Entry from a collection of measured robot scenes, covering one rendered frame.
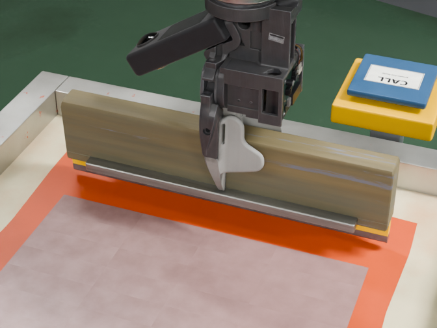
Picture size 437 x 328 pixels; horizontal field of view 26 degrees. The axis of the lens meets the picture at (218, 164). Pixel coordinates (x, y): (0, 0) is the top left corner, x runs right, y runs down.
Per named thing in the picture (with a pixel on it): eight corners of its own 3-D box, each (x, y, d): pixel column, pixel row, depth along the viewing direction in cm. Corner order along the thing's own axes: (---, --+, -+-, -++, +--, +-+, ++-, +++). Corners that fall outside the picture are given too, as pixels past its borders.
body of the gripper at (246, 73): (279, 135, 89) (284, 19, 82) (194, 118, 91) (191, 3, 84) (302, 95, 94) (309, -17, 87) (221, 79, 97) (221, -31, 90)
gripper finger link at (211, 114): (212, 165, 91) (216, 81, 87) (197, 162, 92) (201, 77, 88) (228, 146, 95) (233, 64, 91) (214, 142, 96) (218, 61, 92)
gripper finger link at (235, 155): (256, 211, 93) (263, 127, 89) (200, 199, 95) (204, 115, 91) (266, 197, 96) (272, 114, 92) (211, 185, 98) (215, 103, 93)
